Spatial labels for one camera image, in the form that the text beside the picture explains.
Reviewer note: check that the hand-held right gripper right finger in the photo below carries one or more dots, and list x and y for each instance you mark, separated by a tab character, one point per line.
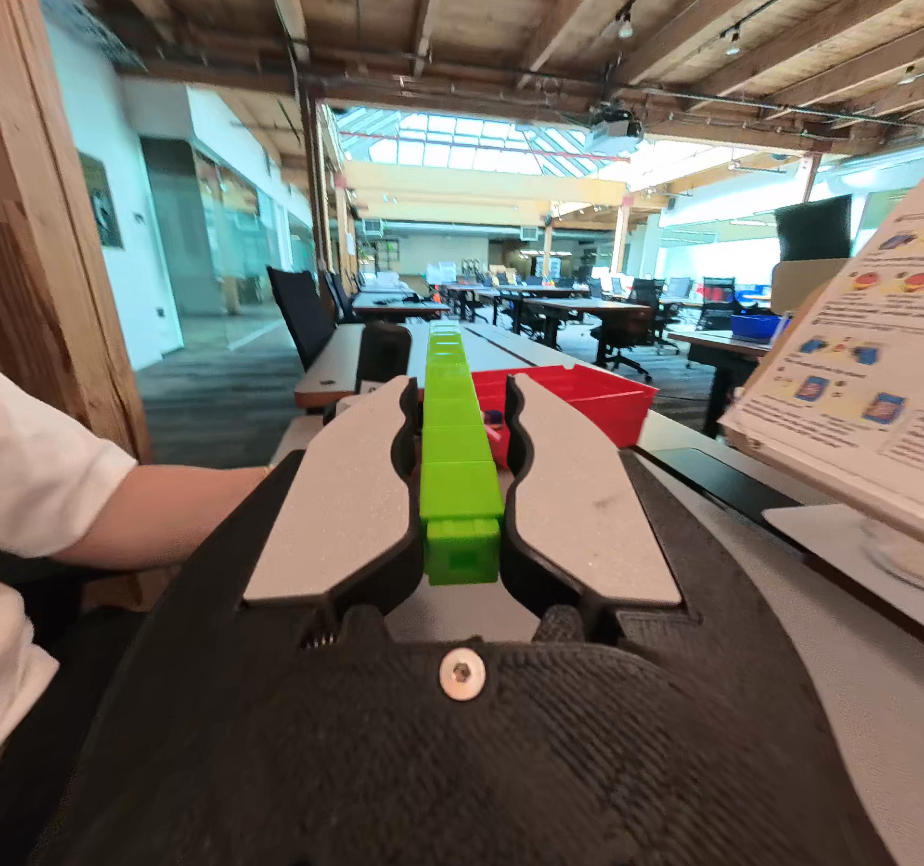
592	520

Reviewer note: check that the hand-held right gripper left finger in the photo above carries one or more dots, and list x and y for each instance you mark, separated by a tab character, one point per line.
340	520

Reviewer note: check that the red plastic bin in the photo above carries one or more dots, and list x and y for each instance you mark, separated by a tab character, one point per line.
578	397

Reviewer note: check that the green block bar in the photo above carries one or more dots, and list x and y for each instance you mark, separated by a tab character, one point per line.
459	477

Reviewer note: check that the person's left forearm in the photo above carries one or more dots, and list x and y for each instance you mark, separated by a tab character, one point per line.
173	513

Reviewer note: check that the grey desk with wooden edge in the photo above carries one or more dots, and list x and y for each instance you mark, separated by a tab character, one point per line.
347	361

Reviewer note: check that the blue plastic bin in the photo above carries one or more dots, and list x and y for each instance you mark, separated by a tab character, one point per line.
758	326

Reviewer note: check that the white stand base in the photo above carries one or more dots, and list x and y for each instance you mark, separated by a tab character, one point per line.
852	549

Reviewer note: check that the instruction sheet board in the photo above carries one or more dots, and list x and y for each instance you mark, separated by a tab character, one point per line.
852	361

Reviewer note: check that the ceiling projector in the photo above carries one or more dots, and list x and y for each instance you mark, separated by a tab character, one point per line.
617	127

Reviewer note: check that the wooden pillar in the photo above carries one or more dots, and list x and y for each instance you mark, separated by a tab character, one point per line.
58	202

